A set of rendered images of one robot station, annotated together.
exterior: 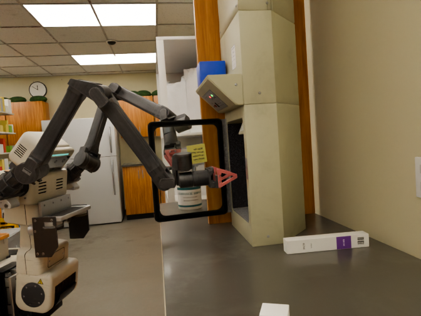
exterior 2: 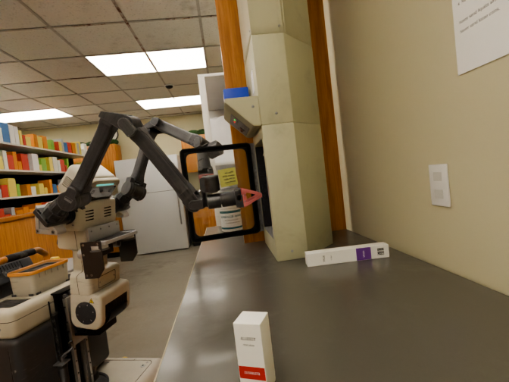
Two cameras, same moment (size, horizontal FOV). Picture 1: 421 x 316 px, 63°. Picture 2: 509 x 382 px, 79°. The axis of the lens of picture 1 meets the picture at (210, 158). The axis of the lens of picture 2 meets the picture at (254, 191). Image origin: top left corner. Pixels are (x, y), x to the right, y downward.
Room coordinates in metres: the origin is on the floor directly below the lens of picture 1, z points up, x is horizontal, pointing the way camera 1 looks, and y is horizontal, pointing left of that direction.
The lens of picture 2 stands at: (0.07, -0.13, 1.25)
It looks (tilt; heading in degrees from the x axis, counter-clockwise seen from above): 3 degrees down; 3
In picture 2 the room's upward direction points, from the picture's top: 7 degrees counter-clockwise
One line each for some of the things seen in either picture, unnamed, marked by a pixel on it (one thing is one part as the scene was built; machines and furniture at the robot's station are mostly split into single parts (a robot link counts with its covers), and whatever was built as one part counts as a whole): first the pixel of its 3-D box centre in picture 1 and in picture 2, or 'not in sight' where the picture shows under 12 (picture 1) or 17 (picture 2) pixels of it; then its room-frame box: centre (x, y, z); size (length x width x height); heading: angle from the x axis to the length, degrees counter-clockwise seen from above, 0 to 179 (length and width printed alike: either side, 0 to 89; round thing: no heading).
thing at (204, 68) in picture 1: (210, 75); (236, 101); (1.37, -0.02, 1.56); 0.10 x 0.10 x 0.09; 9
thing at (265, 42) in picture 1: (267, 130); (290, 150); (1.30, -0.22, 1.33); 0.32 x 0.25 x 0.77; 9
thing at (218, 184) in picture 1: (223, 177); (249, 196); (1.23, -0.04, 1.17); 0.09 x 0.07 x 0.07; 98
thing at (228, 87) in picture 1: (217, 96); (240, 120); (1.28, -0.04, 1.46); 0.32 x 0.12 x 0.10; 9
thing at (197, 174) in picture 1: (202, 177); (230, 198); (1.26, 0.03, 1.17); 0.10 x 0.07 x 0.07; 8
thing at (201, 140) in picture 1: (188, 169); (220, 192); (1.40, 0.09, 1.19); 0.30 x 0.01 x 0.40; 104
